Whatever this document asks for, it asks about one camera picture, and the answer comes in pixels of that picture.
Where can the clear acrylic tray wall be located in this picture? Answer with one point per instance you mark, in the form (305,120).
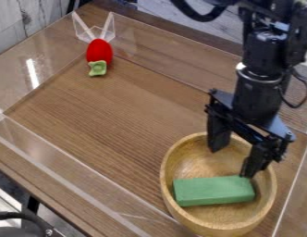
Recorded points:
(94,203)

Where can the red strawberry toy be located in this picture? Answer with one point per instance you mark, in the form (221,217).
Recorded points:
(99,57)

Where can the clear acrylic corner bracket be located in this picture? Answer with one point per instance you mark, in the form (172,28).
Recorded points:
(87,34)

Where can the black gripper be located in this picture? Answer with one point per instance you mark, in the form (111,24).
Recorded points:
(248,112)

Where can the brown wooden bowl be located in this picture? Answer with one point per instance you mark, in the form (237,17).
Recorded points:
(189,160)

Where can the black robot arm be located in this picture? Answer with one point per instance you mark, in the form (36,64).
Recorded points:
(273,49)

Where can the green rectangular block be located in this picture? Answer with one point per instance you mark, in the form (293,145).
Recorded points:
(212,191)

